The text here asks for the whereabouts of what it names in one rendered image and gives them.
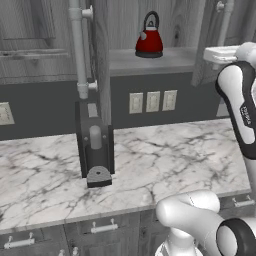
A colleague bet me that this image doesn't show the red kettle with black handle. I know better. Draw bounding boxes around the red kettle with black handle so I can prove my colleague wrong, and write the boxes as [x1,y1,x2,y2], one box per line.
[134,10,164,59]

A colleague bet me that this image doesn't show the grey wooden cabinet shelf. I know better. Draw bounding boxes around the grey wooden cabinet shelf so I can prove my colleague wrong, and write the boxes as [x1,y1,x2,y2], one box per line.
[108,45,198,78]

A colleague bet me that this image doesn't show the dark grey coffee machine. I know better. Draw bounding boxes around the dark grey coffee machine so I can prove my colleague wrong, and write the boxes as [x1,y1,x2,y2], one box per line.
[74,101,116,189]

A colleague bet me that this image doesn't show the grey wooden drawer front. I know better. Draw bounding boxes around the grey wooden drawer front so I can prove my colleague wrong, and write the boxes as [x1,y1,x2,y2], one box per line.
[217,190,256,220]
[0,223,67,256]
[63,211,142,256]

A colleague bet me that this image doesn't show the white drawer handle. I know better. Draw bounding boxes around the white drawer handle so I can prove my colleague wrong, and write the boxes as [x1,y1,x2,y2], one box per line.
[3,231,36,251]
[231,195,256,209]
[90,218,120,235]

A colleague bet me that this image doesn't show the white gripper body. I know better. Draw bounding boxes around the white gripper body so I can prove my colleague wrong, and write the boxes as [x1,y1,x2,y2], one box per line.
[203,45,241,67]

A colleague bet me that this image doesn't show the grey wooden cabinet door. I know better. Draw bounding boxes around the grey wooden cabinet door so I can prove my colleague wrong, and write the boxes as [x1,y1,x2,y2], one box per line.
[89,0,113,128]
[190,0,256,88]
[0,0,80,86]

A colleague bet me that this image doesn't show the white cabinet door handle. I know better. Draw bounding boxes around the white cabinet door handle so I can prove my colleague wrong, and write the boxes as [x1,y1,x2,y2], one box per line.
[215,0,236,48]
[67,0,100,100]

